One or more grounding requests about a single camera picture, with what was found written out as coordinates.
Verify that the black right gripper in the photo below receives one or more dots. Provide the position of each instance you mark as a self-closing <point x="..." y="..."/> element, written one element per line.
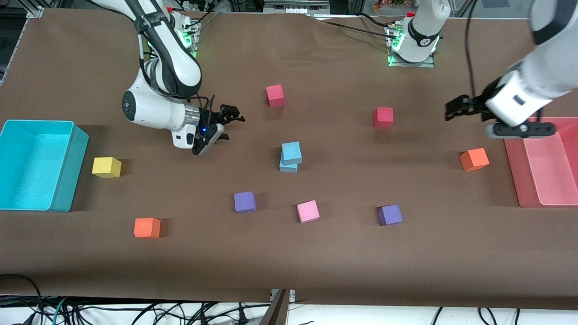
<point x="211" y="119"/>

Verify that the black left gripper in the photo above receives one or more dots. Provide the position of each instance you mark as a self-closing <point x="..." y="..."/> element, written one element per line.
<point x="478" y="105"/>

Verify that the light blue foam cube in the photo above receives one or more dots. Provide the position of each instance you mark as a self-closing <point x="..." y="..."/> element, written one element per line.
<point x="288" y="168"/>
<point x="291" y="152"/>

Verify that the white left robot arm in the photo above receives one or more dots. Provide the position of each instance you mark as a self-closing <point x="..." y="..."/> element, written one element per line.
<point x="542" y="72"/>

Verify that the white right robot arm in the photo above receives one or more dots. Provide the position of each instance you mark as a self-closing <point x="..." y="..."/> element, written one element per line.
<point x="153" y="110"/>

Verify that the orange foam cube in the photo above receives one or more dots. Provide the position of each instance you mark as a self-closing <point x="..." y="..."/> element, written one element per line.
<point x="146" y="228"/>
<point x="474" y="159"/>

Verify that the red foam cube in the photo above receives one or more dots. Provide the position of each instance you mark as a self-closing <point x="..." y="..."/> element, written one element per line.
<point x="275" y="95"/>
<point x="383" y="117"/>

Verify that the purple foam cube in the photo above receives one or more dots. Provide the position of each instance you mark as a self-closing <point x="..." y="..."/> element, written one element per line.
<point x="245" y="202"/>
<point x="390" y="215"/>

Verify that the pink plastic bin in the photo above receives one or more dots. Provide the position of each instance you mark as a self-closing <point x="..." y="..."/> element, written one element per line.
<point x="551" y="176"/>

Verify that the pink foam cube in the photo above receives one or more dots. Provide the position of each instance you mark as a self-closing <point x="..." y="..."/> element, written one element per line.
<point x="308" y="211"/>

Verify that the yellow foam cube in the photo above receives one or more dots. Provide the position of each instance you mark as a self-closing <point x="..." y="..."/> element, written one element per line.
<point x="106" y="167"/>

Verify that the table cover sheet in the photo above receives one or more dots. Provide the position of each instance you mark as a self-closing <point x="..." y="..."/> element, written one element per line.
<point x="289" y="257"/>

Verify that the dark metal bar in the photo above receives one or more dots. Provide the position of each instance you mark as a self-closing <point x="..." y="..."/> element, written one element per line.
<point x="276" y="313"/>

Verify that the cyan plastic bin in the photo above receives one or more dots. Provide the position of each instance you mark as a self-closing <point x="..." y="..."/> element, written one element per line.
<point x="31" y="167"/>

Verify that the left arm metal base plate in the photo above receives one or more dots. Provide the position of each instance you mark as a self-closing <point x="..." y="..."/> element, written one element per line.
<point x="413" y="65"/>

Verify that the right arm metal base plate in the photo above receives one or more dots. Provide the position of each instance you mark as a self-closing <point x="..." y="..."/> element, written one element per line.
<point x="194" y="49"/>

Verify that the grey metal frame part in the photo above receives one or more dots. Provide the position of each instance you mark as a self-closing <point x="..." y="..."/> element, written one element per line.
<point x="295" y="6"/>

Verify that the metal table clamp bracket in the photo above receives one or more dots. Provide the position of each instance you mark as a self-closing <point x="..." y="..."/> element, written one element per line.
<point x="292" y="295"/>

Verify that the aluminium corner bracket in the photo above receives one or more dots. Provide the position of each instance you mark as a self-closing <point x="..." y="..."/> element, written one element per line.
<point x="35" y="11"/>

